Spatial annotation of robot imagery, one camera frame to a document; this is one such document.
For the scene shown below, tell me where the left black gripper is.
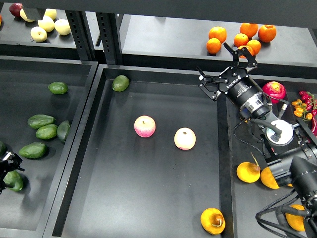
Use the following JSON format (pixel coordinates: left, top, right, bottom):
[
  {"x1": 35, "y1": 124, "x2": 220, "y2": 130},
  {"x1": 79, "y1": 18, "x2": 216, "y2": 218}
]
[{"x1": 0, "y1": 151, "x2": 25, "y2": 193}]

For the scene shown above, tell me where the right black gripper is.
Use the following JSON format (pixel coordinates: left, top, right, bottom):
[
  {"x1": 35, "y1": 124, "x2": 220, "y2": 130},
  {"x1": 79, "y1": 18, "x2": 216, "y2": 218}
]
[{"x1": 196, "y1": 42, "x2": 263, "y2": 106}]

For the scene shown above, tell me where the dark green avocado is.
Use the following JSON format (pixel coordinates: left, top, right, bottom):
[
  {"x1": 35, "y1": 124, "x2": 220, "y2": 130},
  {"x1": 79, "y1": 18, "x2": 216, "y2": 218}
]
[{"x1": 3, "y1": 171, "x2": 24, "y2": 192}]

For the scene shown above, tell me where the avocado at left edge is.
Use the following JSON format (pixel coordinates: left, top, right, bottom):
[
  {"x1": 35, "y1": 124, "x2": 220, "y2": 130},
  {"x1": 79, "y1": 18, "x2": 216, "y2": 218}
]
[{"x1": 0, "y1": 141, "x2": 7, "y2": 156}]

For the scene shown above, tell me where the green avocado cluster bottom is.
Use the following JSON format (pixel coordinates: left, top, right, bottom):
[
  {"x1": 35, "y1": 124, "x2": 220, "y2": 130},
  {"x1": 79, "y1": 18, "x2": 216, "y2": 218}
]
[{"x1": 19, "y1": 142, "x2": 47, "y2": 159}]

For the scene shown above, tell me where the green avocado cluster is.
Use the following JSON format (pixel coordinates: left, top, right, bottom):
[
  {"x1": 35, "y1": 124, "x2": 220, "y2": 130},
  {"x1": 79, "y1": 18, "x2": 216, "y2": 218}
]
[
  {"x1": 36, "y1": 124, "x2": 57, "y2": 140},
  {"x1": 19, "y1": 142, "x2": 47, "y2": 159},
  {"x1": 27, "y1": 114, "x2": 55, "y2": 129}
]

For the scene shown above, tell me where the green avocado cluster middle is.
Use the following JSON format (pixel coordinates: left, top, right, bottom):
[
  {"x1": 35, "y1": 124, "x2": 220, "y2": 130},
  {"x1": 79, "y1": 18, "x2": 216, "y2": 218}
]
[{"x1": 36, "y1": 124, "x2": 57, "y2": 140}]

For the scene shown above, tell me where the green avocado cluster top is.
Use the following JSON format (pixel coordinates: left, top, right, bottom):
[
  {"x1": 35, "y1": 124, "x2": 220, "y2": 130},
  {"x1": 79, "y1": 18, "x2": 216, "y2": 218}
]
[{"x1": 27, "y1": 114, "x2": 55, "y2": 129}]

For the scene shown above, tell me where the dark avocado cluster right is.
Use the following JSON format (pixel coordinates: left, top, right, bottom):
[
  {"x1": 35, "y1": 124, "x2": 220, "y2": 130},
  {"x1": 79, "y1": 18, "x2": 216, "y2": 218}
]
[{"x1": 57, "y1": 120, "x2": 71, "y2": 143}]

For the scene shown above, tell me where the yellow pear with stem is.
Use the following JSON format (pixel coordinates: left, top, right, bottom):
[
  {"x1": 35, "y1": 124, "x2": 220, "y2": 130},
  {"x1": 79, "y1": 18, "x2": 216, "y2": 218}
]
[{"x1": 236, "y1": 152, "x2": 261, "y2": 183}]

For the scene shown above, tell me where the green avocado left tray top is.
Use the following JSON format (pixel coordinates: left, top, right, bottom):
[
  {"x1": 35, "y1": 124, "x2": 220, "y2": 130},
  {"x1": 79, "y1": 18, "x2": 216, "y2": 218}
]
[{"x1": 48, "y1": 81, "x2": 68, "y2": 95}]

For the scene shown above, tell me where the yellow pear middle right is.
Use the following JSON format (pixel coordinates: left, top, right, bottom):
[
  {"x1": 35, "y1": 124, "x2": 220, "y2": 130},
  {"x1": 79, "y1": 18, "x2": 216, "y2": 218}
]
[{"x1": 260, "y1": 167, "x2": 280, "y2": 189}]

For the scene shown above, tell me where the green avocado tray corner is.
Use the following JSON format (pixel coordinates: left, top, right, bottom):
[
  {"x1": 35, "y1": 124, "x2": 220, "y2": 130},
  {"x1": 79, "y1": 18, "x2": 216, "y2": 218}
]
[{"x1": 112, "y1": 75, "x2": 130, "y2": 92}]

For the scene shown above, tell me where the yellow pear in center tray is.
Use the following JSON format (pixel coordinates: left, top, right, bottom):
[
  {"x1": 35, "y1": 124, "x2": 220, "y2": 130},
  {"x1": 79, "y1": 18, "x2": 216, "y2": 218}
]
[{"x1": 200, "y1": 208, "x2": 226, "y2": 235}]

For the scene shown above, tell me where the pale yellow pear front left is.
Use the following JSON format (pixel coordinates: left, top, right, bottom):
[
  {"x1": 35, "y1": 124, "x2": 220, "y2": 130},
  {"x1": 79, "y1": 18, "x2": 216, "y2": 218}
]
[{"x1": 30, "y1": 26, "x2": 47, "y2": 42}]

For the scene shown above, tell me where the pale yellow pear middle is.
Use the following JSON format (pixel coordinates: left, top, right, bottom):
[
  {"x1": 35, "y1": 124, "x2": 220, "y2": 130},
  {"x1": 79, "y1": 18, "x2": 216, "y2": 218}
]
[{"x1": 38, "y1": 15, "x2": 54, "y2": 32}]

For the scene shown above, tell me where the yellow pear bottom right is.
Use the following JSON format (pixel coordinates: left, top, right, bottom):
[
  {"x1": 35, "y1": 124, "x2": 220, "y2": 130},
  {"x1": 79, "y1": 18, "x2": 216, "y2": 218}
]
[{"x1": 285, "y1": 204, "x2": 305, "y2": 232}]

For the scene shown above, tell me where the pale yellow pear right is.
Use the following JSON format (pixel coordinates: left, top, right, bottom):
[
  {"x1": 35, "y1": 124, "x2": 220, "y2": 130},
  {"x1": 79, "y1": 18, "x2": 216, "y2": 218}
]
[{"x1": 54, "y1": 18, "x2": 71, "y2": 36}]

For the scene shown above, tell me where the pale yellow pear partly hidden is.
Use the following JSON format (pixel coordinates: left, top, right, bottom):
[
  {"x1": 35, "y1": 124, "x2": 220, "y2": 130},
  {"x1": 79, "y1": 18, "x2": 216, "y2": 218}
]
[{"x1": 20, "y1": 9, "x2": 35, "y2": 22}]

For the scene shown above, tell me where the orange front bottom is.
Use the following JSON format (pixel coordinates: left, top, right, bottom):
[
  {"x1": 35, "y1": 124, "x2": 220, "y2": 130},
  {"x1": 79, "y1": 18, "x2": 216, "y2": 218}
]
[{"x1": 237, "y1": 45, "x2": 254, "y2": 59}]

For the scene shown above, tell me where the orange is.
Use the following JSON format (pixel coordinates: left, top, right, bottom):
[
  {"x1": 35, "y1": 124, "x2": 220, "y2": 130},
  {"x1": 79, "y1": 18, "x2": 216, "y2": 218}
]
[
  {"x1": 209, "y1": 26, "x2": 227, "y2": 44},
  {"x1": 206, "y1": 38, "x2": 221, "y2": 54},
  {"x1": 237, "y1": 45, "x2": 254, "y2": 59},
  {"x1": 240, "y1": 23, "x2": 259, "y2": 38},
  {"x1": 258, "y1": 25, "x2": 277, "y2": 43},
  {"x1": 247, "y1": 40, "x2": 262, "y2": 56}
]

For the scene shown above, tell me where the orange far left lower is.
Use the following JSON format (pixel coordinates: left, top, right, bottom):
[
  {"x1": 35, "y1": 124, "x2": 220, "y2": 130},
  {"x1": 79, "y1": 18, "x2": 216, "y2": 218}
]
[{"x1": 206, "y1": 38, "x2": 221, "y2": 54}]

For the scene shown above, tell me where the orange right lower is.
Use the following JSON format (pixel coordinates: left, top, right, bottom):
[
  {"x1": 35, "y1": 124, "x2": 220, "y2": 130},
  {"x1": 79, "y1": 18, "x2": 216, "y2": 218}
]
[{"x1": 247, "y1": 40, "x2": 262, "y2": 56}]

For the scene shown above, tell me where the red apple right tray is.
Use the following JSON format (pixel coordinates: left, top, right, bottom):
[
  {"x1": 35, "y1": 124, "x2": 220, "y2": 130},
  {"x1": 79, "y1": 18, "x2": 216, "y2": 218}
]
[{"x1": 262, "y1": 81, "x2": 286, "y2": 104}]

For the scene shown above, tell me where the orange far left upper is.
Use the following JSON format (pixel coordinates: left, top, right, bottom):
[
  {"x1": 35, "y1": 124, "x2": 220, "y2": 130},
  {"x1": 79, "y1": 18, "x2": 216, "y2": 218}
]
[{"x1": 209, "y1": 26, "x2": 227, "y2": 44}]

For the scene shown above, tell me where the orange top middle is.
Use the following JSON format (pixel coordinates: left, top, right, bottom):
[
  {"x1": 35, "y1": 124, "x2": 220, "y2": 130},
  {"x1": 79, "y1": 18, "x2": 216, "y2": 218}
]
[{"x1": 240, "y1": 23, "x2": 259, "y2": 38}]

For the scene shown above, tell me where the orange top right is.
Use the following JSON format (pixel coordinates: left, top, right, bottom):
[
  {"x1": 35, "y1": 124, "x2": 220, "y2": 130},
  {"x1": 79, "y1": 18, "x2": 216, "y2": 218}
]
[{"x1": 258, "y1": 25, "x2": 277, "y2": 43}]

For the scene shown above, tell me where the pale yellow pink apple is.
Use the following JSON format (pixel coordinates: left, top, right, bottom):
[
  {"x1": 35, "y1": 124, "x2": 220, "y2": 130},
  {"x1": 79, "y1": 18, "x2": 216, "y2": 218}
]
[{"x1": 174, "y1": 127, "x2": 196, "y2": 150}]

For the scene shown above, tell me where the cherry tomato bunch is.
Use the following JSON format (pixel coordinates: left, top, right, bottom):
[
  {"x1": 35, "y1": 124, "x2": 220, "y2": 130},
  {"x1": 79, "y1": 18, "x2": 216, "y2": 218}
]
[{"x1": 291, "y1": 91, "x2": 317, "y2": 121}]

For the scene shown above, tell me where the left black tray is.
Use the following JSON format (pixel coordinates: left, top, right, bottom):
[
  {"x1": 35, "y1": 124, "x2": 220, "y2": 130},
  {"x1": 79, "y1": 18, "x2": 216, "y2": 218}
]
[{"x1": 0, "y1": 56, "x2": 98, "y2": 238}]

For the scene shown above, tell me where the black tray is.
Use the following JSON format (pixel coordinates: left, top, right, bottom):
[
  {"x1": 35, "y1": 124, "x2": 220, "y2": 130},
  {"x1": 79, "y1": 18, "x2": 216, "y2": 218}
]
[
  {"x1": 0, "y1": 56, "x2": 98, "y2": 238},
  {"x1": 217, "y1": 74, "x2": 317, "y2": 238},
  {"x1": 44, "y1": 65, "x2": 234, "y2": 238}
]

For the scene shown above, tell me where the red chili pepper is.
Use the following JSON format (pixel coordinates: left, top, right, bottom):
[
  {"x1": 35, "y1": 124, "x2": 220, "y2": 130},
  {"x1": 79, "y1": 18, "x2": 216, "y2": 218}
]
[{"x1": 311, "y1": 116, "x2": 317, "y2": 136}]

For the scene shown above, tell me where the pink red apple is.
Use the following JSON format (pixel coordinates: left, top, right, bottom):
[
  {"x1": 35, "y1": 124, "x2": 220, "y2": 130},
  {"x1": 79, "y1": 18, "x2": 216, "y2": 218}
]
[{"x1": 134, "y1": 115, "x2": 156, "y2": 138}]

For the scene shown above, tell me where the center black tray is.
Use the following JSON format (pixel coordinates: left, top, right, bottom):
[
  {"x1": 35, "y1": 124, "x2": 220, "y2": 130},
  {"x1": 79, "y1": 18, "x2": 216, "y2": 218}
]
[{"x1": 44, "y1": 65, "x2": 234, "y2": 238}]

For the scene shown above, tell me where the right black tray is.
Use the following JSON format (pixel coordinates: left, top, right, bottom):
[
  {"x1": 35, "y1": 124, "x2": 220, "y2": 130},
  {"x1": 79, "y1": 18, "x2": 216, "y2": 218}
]
[{"x1": 217, "y1": 74, "x2": 317, "y2": 238}]

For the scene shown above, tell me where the dark red apple shelf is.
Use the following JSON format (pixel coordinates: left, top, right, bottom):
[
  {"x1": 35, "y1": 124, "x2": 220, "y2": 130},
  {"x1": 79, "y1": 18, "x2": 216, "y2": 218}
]
[{"x1": 9, "y1": 3, "x2": 23, "y2": 18}]

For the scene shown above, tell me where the black perforated shelf post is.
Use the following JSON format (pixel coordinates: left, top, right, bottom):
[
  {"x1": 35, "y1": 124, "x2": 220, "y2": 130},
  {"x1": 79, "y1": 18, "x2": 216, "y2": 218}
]
[{"x1": 65, "y1": 10, "x2": 123, "y2": 65}]

